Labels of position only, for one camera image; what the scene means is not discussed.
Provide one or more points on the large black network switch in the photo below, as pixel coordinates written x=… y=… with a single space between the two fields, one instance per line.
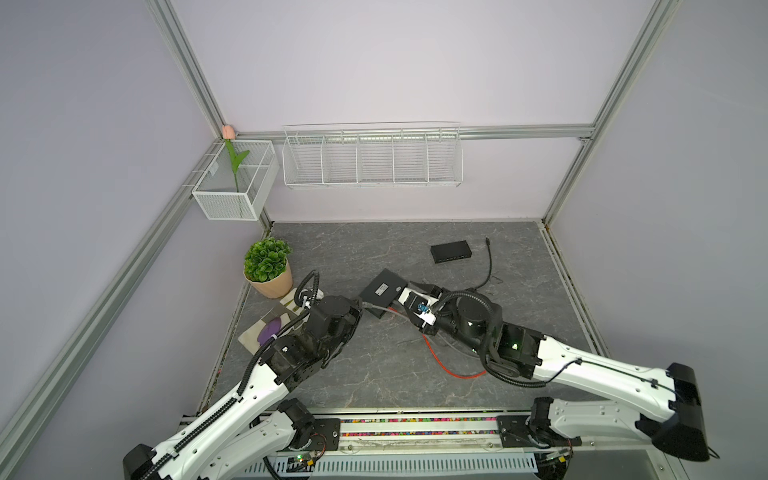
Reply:
x=384 y=289

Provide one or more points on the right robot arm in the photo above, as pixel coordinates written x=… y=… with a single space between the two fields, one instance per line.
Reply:
x=662 y=406

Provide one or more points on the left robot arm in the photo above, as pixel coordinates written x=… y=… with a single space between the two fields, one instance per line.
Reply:
x=258 y=417

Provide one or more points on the green potted plant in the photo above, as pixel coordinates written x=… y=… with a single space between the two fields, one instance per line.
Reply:
x=267 y=269

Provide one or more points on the pink purple brush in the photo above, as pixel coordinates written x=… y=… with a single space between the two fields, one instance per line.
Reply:
x=268 y=328

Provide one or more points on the white mesh box basket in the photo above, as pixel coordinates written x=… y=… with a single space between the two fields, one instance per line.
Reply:
x=215 y=190

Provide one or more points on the pink artificial tulip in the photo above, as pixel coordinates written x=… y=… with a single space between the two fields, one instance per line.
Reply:
x=236 y=157

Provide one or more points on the small black network switch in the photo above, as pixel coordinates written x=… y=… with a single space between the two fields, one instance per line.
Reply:
x=451 y=251

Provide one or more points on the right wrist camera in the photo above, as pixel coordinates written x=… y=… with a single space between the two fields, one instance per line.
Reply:
x=417 y=305

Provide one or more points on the long white wire basket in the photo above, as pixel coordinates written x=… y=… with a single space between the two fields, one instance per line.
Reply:
x=372 y=155

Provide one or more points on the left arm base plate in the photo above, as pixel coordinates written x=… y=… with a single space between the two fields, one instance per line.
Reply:
x=321 y=434

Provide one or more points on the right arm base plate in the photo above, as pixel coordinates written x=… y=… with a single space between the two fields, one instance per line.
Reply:
x=519 y=431

